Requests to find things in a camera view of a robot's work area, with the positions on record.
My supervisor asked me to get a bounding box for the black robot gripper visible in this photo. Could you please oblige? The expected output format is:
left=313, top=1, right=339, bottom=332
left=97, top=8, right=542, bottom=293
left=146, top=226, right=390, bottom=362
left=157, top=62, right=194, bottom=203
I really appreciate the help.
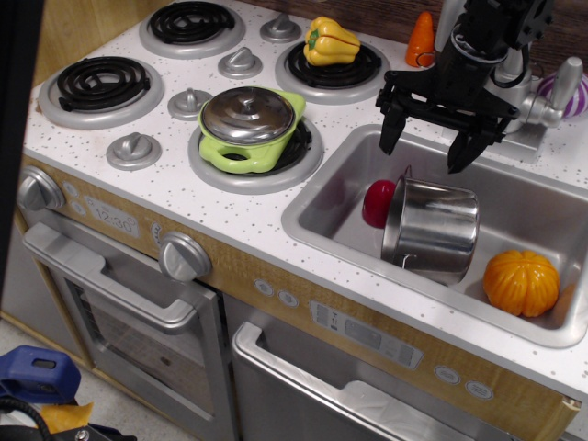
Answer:
left=377, top=23, right=520, bottom=174

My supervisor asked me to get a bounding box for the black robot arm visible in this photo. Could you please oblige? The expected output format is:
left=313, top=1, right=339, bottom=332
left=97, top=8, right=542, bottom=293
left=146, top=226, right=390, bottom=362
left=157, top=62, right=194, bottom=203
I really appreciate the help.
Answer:
left=376, top=1, right=554, bottom=174

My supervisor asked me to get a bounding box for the stainless steel pot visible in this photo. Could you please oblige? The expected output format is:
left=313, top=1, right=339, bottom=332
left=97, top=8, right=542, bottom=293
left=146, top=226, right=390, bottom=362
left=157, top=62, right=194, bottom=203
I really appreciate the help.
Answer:
left=380, top=175, right=480, bottom=286

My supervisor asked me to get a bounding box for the green toy pot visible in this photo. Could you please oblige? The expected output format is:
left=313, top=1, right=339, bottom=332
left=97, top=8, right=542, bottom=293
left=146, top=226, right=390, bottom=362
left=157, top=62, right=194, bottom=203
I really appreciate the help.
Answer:
left=198, top=86, right=306, bottom=174

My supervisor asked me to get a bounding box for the shiny metal pot lid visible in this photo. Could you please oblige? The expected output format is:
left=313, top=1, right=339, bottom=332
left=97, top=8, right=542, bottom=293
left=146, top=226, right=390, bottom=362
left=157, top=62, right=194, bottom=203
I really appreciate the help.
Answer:
left=199, top=86, right=296, bottom=145

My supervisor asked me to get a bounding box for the orange toy carrot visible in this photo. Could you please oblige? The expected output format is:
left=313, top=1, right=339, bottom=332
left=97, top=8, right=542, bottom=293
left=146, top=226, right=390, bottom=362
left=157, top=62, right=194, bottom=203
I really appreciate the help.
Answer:
left=405, top=12, right=435, bottom=68

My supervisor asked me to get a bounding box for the red toy tomato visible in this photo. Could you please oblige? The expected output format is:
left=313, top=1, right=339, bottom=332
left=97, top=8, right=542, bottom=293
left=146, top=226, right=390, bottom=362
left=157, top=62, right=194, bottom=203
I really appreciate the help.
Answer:
left=362, top=179, right=396, bottom=229

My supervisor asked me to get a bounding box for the back right black burner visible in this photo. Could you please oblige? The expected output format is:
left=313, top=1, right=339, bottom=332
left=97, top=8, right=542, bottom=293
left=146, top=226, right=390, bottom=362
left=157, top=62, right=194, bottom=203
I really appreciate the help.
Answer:
left=275, top=42, right=390, bottom=106

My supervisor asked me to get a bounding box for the black burner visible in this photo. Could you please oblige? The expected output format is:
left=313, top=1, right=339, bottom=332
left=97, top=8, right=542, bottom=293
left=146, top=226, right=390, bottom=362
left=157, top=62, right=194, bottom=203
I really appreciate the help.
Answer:
left=38, top=56, right=164, bottom=130
left=139, top=1, right=245, bottom=60
left=275, top=42, right=390, bottom=106
left=187, top=118, right=323, bottom=195

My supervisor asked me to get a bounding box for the silver toy faucet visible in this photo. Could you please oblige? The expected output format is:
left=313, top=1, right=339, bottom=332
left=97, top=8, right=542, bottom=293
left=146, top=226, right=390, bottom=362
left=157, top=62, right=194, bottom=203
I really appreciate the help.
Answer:
left=435, top=1, right=584, bottom=163

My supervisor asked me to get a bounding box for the purple striped toy vegetable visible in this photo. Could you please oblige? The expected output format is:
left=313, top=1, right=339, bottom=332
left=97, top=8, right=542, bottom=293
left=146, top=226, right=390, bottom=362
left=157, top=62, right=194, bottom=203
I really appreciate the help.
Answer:
left=537, top=73, right=588, bottom=119

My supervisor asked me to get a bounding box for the front right black burner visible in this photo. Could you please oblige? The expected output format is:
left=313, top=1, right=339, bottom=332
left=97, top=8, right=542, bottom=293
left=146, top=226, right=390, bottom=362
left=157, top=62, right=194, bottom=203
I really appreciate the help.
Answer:
left=187, top=118, right=323, bottom=195

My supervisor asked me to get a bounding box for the yellow toy bell pepper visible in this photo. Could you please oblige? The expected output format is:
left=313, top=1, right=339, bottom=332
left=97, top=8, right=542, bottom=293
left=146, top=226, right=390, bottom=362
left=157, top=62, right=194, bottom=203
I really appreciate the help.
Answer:
left=303, top=17, right=361, bottom=67

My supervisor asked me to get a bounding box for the silver stovetop knob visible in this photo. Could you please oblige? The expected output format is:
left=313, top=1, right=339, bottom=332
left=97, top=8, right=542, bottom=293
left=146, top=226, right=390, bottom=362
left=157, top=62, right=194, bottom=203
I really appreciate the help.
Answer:
left=260, top=13, right=301, bottom=44
left=167, top=87, right=212, bottom=121
left=106, top=132, right=162, bottom=171
left=218, top=47, right=263, bottom=80

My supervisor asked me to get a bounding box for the orange toy pumpkin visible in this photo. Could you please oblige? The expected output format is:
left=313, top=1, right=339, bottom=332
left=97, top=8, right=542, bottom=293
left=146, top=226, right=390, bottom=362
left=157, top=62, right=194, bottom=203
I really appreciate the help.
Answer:
left=482, top=250, right=560, bottom=318

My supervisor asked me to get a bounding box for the back left black burner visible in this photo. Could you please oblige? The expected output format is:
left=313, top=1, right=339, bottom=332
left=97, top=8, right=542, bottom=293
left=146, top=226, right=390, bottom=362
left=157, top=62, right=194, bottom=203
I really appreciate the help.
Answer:
left=139, top=1, right=245, bottom=60

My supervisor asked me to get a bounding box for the silver oven knob right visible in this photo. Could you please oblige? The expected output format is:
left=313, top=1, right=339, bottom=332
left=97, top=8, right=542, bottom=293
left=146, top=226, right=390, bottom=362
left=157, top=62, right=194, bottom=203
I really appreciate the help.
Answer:
left=158, top=232, right=212, bottom=282

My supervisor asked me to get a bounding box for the silver oven knob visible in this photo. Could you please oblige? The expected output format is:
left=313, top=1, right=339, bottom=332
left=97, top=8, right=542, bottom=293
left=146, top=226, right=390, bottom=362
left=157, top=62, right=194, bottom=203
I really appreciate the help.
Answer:
left=17, top=165, right=65, bottom=211
left=158, top=232, right=212, bottom=282

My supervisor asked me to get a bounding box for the toy dishwasher door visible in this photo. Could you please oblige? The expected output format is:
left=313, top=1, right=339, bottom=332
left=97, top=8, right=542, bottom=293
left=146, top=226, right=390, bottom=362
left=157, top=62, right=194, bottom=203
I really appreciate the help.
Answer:
left=222, top=293, right=566, bottom=441

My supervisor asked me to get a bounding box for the front left black burner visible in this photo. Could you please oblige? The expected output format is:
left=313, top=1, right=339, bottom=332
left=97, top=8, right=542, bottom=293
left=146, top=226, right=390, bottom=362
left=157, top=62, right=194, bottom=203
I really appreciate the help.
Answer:
left=38, top=56, right=164, bottom=130

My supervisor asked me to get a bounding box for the toy oven door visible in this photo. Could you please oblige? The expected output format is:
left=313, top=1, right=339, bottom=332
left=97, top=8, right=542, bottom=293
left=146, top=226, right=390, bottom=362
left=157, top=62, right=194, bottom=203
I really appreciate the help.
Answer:
left=23, top=219, right=238, bottom=440

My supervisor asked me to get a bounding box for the silver oven knob left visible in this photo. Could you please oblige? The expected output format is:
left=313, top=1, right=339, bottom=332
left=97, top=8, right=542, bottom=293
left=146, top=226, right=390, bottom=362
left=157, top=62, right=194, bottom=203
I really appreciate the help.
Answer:
left=17, top=165, right=65, bottom=211

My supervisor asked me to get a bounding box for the blue clamp tool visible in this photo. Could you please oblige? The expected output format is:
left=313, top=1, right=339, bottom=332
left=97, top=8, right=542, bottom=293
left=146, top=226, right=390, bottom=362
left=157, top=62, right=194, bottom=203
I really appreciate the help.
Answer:
left=1, top=345, right=81, bottom=404

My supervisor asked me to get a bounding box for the yellow cloth scrap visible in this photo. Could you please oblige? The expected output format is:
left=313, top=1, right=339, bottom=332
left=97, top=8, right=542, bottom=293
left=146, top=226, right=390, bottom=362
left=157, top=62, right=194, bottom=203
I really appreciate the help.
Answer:
left=40, top=402, right=95, bottom=435

